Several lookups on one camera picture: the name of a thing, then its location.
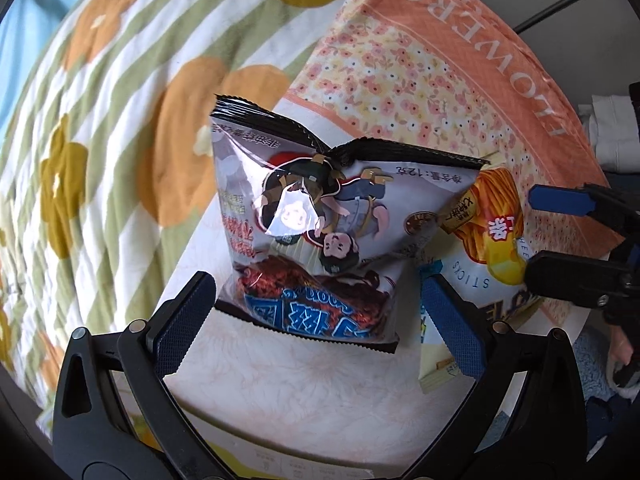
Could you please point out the person's right hand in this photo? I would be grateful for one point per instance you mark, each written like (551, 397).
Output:
(624, 347)

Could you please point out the person's leg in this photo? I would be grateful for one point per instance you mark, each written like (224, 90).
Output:
(605, 427)

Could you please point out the light blue curtain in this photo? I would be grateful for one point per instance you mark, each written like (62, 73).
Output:
(25, 50)

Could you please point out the silver cartoon snack bag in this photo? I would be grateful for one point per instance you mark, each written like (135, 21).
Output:
(310, 195)

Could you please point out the orange floral cloth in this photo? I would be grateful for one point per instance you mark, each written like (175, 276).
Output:
(425, 85)

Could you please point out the green striped flower blanket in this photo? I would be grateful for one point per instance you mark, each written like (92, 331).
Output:
(125, 110)

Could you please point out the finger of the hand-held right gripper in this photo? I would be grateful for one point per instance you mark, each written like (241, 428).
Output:
(555, 200)
(565, 275)

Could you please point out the yellow cheese sticks packet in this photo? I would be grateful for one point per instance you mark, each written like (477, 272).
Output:
(495, 240)

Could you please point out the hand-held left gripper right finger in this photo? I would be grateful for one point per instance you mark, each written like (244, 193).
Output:
(455, 327)

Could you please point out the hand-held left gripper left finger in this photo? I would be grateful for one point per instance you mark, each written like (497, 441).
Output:
(182, 327)

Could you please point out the white folded cloth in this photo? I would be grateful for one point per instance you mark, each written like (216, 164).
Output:
(610, 130)

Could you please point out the person's right forearm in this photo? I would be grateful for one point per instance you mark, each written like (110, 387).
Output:
(592, 375)

